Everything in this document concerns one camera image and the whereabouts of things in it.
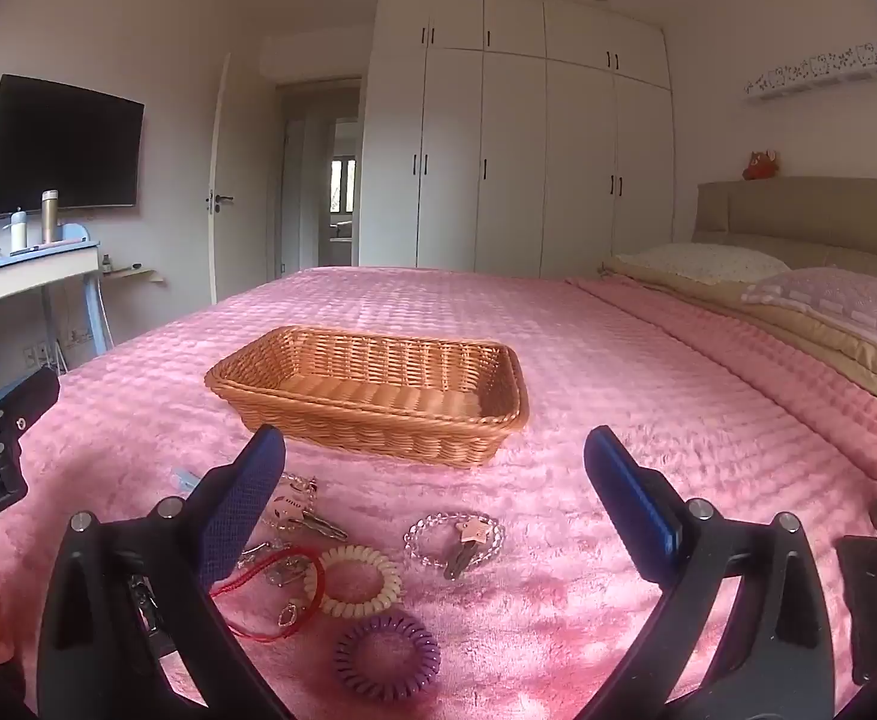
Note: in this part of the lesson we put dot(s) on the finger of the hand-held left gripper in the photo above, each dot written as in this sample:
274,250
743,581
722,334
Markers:
30,397

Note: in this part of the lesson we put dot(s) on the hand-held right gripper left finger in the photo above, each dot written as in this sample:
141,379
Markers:
247,495

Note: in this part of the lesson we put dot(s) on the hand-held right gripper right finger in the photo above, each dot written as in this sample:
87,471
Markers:
626,495

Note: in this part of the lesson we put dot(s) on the light blue hair clip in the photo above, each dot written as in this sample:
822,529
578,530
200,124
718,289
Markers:
183,478

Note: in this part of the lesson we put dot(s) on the brown patterned hair clip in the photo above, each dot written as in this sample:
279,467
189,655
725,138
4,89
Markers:
311,517

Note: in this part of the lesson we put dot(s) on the brown wicker basket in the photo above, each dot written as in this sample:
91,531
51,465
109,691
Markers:
378,397

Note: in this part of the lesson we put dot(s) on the key with star charm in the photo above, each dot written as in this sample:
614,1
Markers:
465,540

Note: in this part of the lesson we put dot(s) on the white curved desk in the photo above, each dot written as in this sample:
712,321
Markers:
26,270

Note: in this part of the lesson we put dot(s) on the pink plush blanket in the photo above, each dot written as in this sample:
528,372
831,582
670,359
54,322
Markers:
558,615

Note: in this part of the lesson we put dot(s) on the white bottle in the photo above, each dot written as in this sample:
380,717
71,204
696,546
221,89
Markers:
18,234

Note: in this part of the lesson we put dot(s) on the silver thermos bottle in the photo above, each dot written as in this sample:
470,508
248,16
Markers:
50,217

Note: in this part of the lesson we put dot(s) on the beige quilt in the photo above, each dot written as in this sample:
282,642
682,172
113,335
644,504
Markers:
806,330

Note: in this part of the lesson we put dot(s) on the white dotted pillow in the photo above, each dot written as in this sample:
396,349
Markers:
708,262

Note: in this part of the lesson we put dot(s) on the black television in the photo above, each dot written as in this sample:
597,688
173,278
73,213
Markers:
63,142

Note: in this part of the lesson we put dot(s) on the pink patterned pillow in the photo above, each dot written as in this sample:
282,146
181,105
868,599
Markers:
843,300

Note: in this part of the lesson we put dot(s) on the white door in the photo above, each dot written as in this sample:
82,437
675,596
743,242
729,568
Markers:
243,180

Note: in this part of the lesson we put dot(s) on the beige padded headboard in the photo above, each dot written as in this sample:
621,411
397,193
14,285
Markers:
821,210

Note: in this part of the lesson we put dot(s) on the white wardrobe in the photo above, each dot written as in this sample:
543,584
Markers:
521,165

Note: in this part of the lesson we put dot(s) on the red plush toy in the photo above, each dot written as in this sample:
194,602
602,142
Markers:
761,165

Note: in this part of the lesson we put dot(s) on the small wooden wall shelf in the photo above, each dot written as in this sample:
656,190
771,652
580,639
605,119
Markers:
135,275

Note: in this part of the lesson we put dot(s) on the white decorative wall shelf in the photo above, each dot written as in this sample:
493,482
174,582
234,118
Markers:
821,75

